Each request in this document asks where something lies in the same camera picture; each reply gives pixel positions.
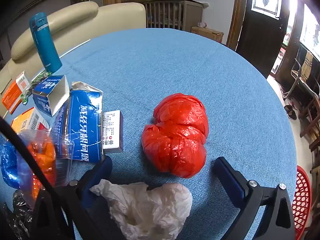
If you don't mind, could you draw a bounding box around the green foil wrapper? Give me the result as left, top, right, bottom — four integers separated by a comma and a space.
20, 70, 53, 105

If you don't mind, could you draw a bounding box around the black plastic bag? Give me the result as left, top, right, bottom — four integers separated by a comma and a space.
0, 190, 35, 240

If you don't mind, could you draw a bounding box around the clear bag with orange contents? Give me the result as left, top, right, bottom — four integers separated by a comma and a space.
19, 127, 75, 205

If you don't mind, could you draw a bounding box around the beige leather sofa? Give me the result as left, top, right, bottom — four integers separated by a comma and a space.
0, 1, 147, 115

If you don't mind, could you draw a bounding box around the white medicine box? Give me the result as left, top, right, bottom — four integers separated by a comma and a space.
100, 110, 124, 154

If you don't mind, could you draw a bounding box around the yellow-red medicine box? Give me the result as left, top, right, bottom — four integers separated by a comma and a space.
10, 107, 50, 134

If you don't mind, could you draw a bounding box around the pair of dark slippers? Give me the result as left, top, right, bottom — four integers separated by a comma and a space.
284, 104, 298, 120

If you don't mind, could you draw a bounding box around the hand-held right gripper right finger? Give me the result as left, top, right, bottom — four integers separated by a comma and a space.
212, 156, 297, 240

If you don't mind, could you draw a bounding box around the wooden crib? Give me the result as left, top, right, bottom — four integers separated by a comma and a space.
144, 0, 210, 32

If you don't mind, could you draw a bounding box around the wooden furniture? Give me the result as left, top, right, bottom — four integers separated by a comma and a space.
299, 90, 320, 153

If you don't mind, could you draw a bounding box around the metal chair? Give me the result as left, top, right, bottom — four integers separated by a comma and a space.
280, 47, 320, 120

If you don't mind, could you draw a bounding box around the red plastic basket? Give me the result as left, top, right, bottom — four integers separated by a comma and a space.
291, 165, 313, 240

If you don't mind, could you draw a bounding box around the plaid cloth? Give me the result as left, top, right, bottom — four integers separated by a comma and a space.
301, 51, 314, 80

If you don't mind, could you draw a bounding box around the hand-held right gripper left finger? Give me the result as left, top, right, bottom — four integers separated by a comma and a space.
31, 155, 125, 240

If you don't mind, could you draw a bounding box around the blue plastic bag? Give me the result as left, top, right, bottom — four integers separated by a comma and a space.
0, 135, 30, 190

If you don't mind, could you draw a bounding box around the red plastic bag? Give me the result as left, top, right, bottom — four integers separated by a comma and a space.
141, 93, 210, 179

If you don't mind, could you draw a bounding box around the black cable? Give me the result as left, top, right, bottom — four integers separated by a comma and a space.
0, 116, 83, 240

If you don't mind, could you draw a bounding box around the teal thermos bottle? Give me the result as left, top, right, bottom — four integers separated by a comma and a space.
29, 12, 63, 73

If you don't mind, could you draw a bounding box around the dark wooden door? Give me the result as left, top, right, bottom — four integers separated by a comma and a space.
236, 0, 290, 78

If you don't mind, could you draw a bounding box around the crushed blue toothpaste box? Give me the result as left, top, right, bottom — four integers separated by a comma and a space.
51, 81, 103, 163

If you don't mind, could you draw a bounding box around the orange plastic bag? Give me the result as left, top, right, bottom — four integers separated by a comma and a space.
26, 140, 58, 198

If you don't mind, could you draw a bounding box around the thin white stick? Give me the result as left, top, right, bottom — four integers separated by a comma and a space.
59, 39, 91, 58

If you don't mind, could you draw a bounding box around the orange medicine box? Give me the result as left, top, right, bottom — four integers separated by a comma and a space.
1, 71, 32, 115

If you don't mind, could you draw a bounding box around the cardboard box with red mark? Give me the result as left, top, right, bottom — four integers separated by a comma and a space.
191, 26, 225, 44

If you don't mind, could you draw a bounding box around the white plastic bag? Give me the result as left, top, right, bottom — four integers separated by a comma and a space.
89, 179, 193, 240

